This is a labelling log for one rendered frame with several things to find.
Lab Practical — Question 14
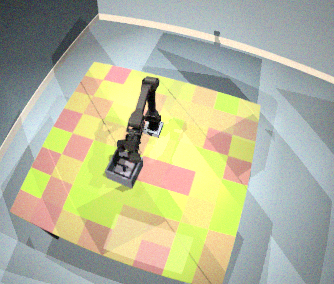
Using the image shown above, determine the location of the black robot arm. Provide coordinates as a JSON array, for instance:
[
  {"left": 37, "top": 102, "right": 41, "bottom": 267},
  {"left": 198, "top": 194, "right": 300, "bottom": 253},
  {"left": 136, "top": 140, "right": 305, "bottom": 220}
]
[{"left": 117, "top": 76, "right": 161, "bottom": 153}]

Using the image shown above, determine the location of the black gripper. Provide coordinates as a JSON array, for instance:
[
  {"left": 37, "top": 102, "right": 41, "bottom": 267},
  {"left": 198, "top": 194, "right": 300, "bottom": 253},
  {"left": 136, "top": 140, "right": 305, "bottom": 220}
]
[{"left": 127, "top": 140, "right": 141, "bottom": 163}]

